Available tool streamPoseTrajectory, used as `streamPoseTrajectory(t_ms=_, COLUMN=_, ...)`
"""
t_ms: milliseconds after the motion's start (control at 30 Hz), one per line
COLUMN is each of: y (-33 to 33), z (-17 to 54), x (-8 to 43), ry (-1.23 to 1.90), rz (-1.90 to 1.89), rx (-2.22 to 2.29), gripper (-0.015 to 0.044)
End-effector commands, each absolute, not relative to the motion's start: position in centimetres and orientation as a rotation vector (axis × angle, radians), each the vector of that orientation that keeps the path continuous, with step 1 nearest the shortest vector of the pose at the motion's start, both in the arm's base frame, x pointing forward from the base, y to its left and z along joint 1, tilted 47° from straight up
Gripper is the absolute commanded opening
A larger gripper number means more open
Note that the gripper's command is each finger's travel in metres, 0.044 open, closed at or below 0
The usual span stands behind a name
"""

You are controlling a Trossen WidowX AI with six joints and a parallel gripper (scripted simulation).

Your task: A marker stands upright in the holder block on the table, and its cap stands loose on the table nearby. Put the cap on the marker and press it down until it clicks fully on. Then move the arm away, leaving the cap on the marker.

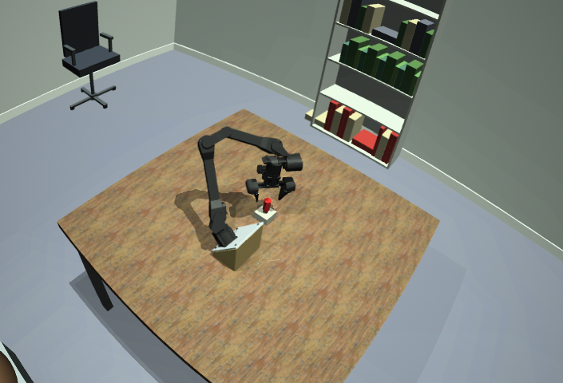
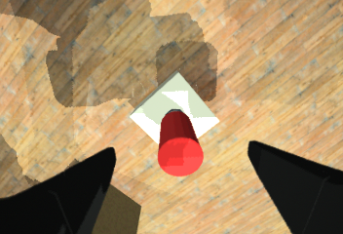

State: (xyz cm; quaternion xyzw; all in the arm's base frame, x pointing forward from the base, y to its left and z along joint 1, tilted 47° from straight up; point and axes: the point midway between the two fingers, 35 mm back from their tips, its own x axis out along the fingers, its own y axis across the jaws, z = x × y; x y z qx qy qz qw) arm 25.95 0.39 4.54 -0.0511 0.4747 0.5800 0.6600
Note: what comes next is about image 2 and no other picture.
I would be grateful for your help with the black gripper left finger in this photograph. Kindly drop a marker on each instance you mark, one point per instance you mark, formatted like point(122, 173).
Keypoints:
point(66, 203)

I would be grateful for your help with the red marker cap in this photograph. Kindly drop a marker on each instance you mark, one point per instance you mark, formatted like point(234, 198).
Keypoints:
point(180, 152)

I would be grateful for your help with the white square block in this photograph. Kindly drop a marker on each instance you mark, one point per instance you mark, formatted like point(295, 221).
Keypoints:
point(173, 94)

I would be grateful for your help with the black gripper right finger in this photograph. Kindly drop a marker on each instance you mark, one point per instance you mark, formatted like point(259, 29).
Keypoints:
point(308, 195)

